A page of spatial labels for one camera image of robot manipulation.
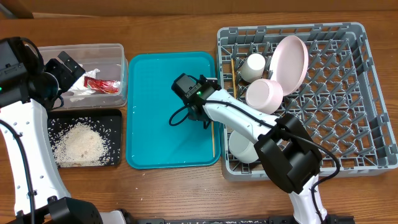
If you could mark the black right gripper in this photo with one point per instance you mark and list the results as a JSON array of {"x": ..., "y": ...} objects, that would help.
[{"x": 196, "y": 117}]

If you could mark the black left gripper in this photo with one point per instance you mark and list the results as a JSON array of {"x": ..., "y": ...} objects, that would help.
[{"x": 68, "y": 78}]

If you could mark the white napkin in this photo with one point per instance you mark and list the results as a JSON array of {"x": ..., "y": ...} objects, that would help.
[{"x": 78, "y": 87}]

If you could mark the wooden chopstick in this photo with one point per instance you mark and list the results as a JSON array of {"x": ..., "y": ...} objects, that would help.
[
  {"x": 233, "y": 79},
  {"x": 213, "y": 138}
]

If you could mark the red snack wrapper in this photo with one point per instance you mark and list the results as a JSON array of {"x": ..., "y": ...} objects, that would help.
[{"x": 102, "y": 86}]

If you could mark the white paper cup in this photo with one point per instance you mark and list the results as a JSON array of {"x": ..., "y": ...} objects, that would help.
[{"x": 253, "y": 68}]

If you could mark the pink bowl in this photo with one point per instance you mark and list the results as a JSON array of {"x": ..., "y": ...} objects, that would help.
[{"x": 264, "y": 95}]

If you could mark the pile of white rice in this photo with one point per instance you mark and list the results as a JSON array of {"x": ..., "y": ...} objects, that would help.
[{"x": 81, "y": 144}]

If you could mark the grey small bowl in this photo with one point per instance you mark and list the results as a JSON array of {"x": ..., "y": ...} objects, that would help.
[{"x": 242, "y": 148}]

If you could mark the pink plate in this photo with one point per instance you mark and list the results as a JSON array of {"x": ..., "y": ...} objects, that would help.
[{"x": 289, "y": 64}]

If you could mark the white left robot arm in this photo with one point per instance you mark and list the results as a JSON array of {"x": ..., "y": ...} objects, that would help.
[{"x": 29, "y": 89}]

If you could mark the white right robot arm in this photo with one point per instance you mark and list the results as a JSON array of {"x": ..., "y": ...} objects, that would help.
[{"x": 287, "y": 153}]

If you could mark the clear plastic waste bin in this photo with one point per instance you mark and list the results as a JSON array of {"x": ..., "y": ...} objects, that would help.
[{"x": 100, "y": 61}]

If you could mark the black rectangular tray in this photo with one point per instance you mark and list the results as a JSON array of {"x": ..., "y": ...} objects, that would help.
[{"x": 112, "y": 124}]

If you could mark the teal plastic tray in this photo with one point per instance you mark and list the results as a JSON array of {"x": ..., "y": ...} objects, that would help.
[{"x": 155, "y": 137}]

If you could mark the grey plastic dish rack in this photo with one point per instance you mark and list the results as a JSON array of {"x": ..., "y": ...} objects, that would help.
[{"x": 340, "y": 101}]

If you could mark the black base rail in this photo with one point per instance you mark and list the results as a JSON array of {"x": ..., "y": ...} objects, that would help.
[{"x": 330, "y": 219}]

